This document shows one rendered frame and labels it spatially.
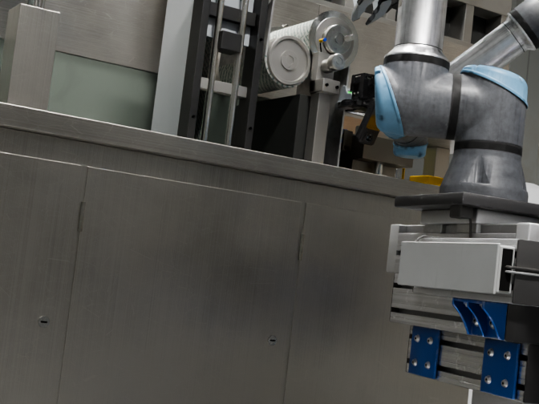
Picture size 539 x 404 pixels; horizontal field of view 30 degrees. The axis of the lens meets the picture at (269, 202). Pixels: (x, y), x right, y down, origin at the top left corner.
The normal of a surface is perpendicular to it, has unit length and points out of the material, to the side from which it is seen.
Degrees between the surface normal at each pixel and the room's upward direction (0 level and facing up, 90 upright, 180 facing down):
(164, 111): 90
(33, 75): 90
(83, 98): 90
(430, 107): 104
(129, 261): 90
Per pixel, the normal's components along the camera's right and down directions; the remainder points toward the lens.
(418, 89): -0.04, -0.14
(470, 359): -0.92, -0.14
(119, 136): 0.51, 0.00
